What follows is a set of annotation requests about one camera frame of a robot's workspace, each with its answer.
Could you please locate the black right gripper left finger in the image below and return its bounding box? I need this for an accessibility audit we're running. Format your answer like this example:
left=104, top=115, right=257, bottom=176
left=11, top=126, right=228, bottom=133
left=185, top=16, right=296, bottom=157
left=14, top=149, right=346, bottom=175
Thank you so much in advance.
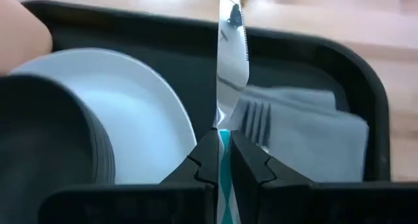
left=159, top=127, right=219, bottom=186

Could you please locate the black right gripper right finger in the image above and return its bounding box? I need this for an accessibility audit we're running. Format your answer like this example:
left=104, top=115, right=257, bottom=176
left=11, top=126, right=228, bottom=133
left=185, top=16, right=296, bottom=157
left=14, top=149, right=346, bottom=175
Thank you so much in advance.
left=229, top=129, right=315, bottom=186

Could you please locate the silver fork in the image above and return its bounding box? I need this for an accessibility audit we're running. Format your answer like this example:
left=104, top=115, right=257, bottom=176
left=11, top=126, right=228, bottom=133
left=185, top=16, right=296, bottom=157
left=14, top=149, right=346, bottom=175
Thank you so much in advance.
left=239, top=99, right=273, bottom=150

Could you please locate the grey cloth napkin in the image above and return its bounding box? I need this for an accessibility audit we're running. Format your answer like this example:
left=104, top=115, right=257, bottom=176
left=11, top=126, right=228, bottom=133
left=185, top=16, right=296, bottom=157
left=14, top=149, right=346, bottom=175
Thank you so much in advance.
left=228, top=84, right=370, bottom=184

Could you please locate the white round plate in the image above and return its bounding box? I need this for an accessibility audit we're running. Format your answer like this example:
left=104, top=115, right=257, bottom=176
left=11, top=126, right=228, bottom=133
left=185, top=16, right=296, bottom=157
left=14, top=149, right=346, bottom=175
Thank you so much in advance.
left=10, top=47, right=199, bottom=186

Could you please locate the black plastic tray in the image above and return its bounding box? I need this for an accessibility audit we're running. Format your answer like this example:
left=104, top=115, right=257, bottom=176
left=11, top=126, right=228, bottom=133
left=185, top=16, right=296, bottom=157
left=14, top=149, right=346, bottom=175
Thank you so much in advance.
left=20, top=0, right=392, bottom=186

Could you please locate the teal-handled table knife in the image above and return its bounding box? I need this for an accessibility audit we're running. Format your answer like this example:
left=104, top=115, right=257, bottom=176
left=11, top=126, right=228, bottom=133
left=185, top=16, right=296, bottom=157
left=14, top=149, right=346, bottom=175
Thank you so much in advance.
left=213, top=0, right=251, bottom=224

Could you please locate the black bowl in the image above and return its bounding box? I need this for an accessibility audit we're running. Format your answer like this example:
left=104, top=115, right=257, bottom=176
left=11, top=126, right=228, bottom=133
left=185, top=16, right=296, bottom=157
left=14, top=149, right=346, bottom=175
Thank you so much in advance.
left=0, top=74, right=117, bottom=224

